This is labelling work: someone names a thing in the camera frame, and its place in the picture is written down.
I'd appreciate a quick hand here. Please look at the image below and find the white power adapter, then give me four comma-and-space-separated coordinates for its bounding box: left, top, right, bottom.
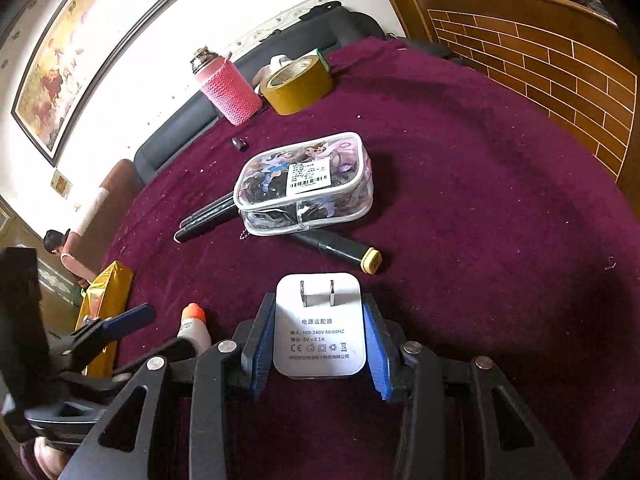
272, 273, 367, 379

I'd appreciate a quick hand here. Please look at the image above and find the seated person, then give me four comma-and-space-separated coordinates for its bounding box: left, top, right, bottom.
42, 230, 96, 290

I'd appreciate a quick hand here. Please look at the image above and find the brown armchair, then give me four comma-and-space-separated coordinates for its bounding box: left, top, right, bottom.
60, 159, 143, 282

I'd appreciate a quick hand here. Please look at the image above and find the white orange-capped tube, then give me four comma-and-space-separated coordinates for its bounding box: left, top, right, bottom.
177, 302, 212, 356

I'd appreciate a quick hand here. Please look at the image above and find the black yellow-capped marker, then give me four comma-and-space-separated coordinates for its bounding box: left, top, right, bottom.
288, 229, 382, 275

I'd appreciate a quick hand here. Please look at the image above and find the black marker pair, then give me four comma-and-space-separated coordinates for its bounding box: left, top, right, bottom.
174, 192, 239, 244

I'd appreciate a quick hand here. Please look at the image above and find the transparent anime pouch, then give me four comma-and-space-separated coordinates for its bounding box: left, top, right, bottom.
233, 132, 374, 237

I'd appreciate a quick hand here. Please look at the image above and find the pink knitted sleeve bottle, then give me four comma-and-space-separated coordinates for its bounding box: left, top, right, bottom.
190, 47, 262, 126

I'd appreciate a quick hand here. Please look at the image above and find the yellow tape roll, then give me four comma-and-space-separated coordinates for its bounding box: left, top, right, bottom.
260, 55, 333, 116

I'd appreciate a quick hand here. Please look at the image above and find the framed landscape painting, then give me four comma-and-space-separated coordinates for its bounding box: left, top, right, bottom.
11, 0, 174, 166

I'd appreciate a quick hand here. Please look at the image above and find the wooden cabinet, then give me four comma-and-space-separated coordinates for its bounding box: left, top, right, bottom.
390, 0, 639, 206

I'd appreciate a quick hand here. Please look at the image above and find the black leather sofa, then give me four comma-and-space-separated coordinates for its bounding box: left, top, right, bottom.
134, 2, 390, 185

